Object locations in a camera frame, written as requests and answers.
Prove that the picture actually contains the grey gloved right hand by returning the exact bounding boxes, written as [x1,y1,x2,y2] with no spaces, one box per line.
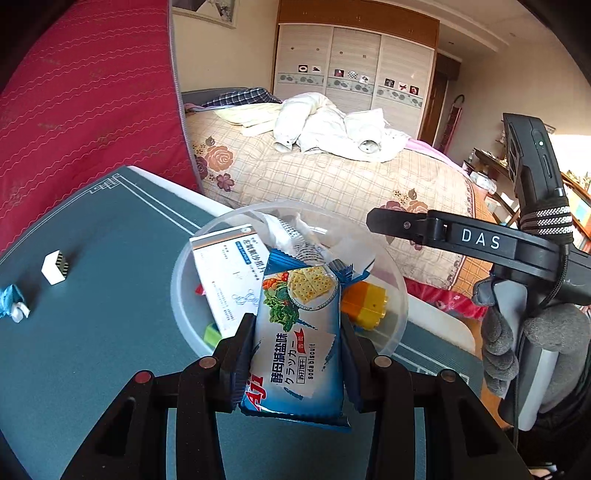
[473,278,590,430]

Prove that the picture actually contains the teal table mat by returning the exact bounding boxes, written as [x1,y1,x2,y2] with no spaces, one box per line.
[1,167,483,479]

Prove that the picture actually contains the red quilted mattress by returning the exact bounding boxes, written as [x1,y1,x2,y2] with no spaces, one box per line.
[1,1,201,249]

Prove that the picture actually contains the clear plastic bowl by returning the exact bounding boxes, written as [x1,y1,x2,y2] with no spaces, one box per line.
[170,200,408,356]

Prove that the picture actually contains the blue Aji cracker packet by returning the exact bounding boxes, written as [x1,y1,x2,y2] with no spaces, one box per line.
[239,256,351,431]

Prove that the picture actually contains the white crumpled clothes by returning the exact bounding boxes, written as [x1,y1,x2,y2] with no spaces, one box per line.
[273,92,411,163]

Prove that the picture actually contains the white patterned wardrobe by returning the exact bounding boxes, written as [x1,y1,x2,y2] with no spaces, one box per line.
[273,24,436,138]

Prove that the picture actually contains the orange yellow toy block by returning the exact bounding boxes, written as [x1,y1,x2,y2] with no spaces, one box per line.
[341,281,388,330]

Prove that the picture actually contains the floral plaid bed quilt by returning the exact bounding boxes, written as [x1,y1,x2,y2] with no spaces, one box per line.
[184,102,498,319]

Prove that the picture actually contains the dark plaid pillow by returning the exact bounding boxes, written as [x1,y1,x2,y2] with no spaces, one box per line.
[201,87,281,108]

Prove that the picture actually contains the white patterned cube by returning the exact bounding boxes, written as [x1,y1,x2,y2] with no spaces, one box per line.
[41,250,69,285]

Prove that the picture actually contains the white medicine box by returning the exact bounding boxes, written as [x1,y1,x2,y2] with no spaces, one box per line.
[189,224,270,339]

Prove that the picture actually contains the framed wall picture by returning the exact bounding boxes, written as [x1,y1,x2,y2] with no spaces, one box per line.
[171,0,238,28]

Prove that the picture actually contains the teal blue wrapper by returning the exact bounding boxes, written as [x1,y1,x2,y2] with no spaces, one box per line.
[0,284,30,323]

